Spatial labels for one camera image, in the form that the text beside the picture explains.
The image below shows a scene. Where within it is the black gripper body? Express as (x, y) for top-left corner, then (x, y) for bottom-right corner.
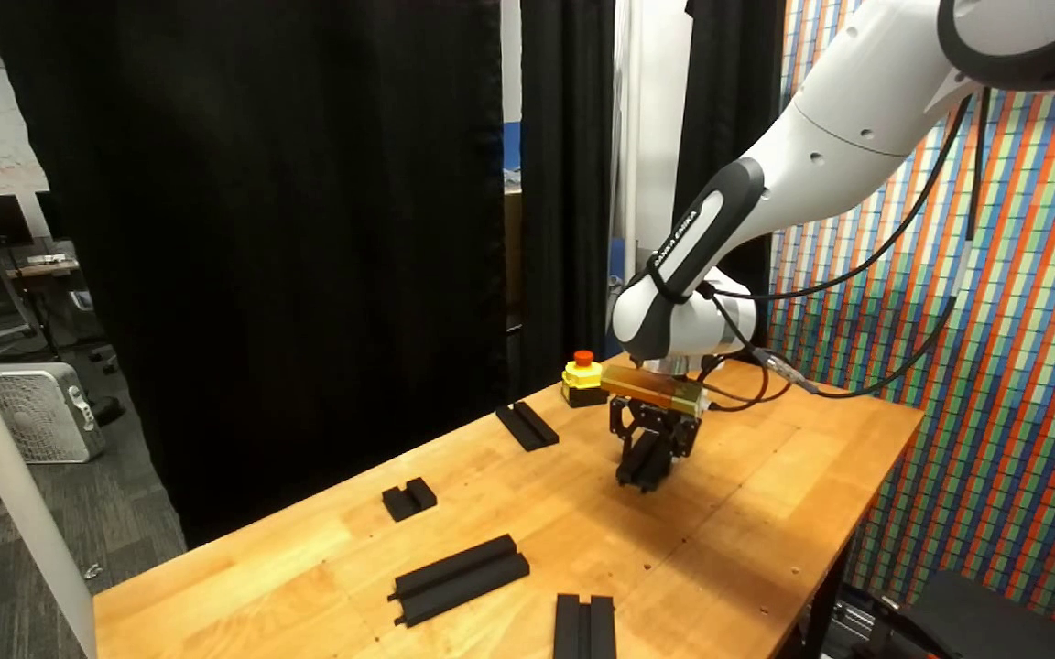
(624, 405), (693, 445)

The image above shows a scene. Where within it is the long black track piece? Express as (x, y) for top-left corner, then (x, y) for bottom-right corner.
(551, 588), (621, 659)

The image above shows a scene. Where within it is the yellow emergency stop button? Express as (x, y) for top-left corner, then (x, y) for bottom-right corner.
(556, 349), (616, 411)

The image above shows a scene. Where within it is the small black track piece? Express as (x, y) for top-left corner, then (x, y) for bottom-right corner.
(378, 477), (439, 525)

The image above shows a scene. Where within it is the black curtain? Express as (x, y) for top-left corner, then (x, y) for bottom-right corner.
(0, 0), (511, 544)
(661, 0), (792, 353)
(519, 0), (621, 397)

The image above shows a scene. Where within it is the black box white label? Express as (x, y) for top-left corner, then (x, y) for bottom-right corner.
(821, 586), (911, 659)

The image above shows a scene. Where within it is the black equipment case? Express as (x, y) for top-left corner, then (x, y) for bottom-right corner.
(908, 567), (1055, 659)

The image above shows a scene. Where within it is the white computer case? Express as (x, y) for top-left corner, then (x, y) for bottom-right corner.
(0, 358), (112, 469)

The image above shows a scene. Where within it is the dark desk device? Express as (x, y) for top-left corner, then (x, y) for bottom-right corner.
(9, 238), (80, 281)

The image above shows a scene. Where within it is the wrist mounted camera bar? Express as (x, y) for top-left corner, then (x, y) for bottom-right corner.
(603, 366), (714, 419)

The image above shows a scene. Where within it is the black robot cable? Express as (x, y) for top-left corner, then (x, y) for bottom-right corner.
(697, 84), (996, 412)
(704, 84), (982, 303)

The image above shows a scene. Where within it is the colourful checkered wall panel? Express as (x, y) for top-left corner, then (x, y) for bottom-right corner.
(769, 0), (1055, 653)

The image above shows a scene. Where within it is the white frame pole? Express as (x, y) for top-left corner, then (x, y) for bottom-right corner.
(0, 295), (98, 659)

